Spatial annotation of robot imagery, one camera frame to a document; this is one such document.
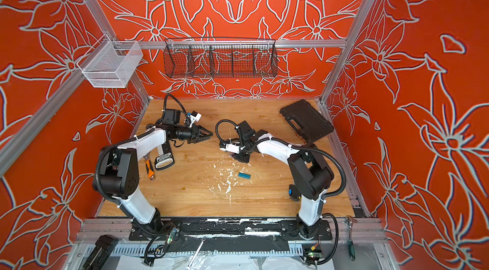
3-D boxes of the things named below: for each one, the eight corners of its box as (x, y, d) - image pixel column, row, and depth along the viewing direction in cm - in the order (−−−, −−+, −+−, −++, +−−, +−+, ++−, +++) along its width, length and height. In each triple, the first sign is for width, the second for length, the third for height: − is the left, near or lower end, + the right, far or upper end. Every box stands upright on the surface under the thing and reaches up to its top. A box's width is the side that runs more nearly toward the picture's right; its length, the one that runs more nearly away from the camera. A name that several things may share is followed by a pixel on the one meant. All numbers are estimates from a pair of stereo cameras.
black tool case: (306, 146, 99) (309, 140, 95) (279, 114, 113) (280, 108, 109) (331, 133, 104) (335, 127, 100) (302, 104, 118) (304, 98, 114)
